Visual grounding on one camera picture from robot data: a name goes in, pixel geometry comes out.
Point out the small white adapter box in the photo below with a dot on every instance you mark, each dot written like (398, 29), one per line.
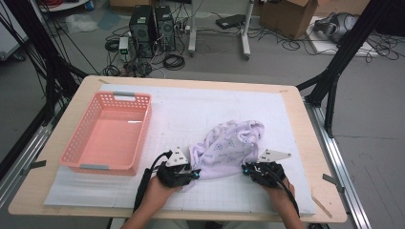
(123, 44)

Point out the grey plastic device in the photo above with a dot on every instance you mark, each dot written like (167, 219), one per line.
(334, 25)

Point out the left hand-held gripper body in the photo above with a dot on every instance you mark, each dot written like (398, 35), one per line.
(173, 176)

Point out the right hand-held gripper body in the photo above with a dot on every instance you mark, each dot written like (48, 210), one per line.
(266, 175)

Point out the white cabinet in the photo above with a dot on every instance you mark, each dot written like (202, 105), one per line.
(9, 38)

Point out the black flat device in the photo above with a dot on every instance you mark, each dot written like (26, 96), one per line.
(230, 21)

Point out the white round table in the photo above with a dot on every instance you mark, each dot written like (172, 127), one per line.
(60, 5)

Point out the open cardboard box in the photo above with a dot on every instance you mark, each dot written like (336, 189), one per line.
(286, 19)

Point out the white foam mat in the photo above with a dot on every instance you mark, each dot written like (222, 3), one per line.
(223, 105)

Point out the aluminium rail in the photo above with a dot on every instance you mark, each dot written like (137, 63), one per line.
(35, 140)
(350, 197)

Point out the black metal frame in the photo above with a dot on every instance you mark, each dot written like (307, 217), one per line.
(35, 38)
(347, 47)

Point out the clear plastic bag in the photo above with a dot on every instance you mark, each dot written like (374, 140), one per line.
(81, 23)

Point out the pink plastic basket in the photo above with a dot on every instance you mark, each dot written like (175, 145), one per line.
(111, 140)

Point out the white rolling stand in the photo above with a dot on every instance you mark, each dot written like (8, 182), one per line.
(192, 31)

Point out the person's right hand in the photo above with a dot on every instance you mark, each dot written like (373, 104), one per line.
(280, 195)

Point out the white floor board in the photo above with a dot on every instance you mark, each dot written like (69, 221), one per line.
(321, 46)

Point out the black computer tower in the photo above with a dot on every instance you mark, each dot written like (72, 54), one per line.
(165, 30)
(141, 31)

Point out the person's left hand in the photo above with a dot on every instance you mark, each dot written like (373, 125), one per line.
(159, 194)

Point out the grey metal bracket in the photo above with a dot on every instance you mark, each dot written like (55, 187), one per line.
(35, 165)
(332, 181)

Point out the lilac printed towel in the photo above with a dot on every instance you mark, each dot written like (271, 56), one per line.
(226, 149)

